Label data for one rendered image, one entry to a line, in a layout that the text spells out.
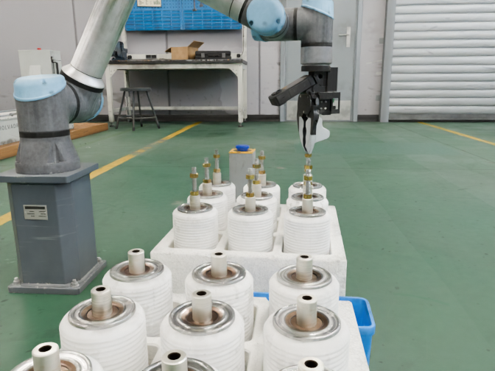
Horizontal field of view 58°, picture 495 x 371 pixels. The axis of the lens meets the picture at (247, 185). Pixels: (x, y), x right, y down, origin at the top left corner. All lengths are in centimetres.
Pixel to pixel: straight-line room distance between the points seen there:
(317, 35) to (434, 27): 510
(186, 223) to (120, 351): 43
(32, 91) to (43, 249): 38
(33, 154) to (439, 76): 548
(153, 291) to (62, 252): 59
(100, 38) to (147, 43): 495
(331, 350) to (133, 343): 22
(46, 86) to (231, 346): 83
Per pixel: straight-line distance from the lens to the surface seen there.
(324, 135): 112
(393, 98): 604
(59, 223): 117
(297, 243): 90
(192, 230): 92
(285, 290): 60
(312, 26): 110
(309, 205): 91
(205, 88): 600
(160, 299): 64
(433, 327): 107
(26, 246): 123
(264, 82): 592
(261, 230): 90
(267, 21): 96
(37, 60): 454
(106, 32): 125
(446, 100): 621
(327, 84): 113
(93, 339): 53
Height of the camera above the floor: 51
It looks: 13 degrees down
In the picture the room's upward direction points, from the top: straight up
